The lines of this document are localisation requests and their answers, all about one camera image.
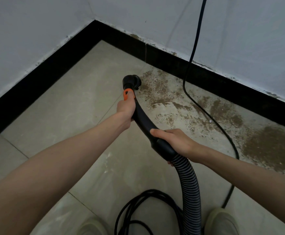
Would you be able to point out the person's left hand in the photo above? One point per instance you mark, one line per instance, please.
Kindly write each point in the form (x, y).
(126, 108)

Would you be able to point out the person's right hand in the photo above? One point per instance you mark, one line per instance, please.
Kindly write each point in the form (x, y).
(179, 143)

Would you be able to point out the brown dirt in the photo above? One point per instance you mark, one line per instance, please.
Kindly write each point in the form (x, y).
(267, 144)

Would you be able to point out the person's left forearm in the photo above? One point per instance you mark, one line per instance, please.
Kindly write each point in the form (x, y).
(44, 173)

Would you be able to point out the person's right forearm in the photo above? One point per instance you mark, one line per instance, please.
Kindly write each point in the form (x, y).
(250, 178)

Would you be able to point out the person's right shoe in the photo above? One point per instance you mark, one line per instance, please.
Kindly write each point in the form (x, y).
(222, 222)

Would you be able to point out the person's shoe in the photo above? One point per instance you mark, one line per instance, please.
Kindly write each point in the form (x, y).
(222, 222)
(92, 227)

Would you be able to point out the person's left shoe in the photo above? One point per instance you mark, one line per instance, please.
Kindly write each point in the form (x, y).
(92, 227)

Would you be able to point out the black baseboard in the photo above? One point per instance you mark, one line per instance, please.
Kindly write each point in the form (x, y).
(47, 70)

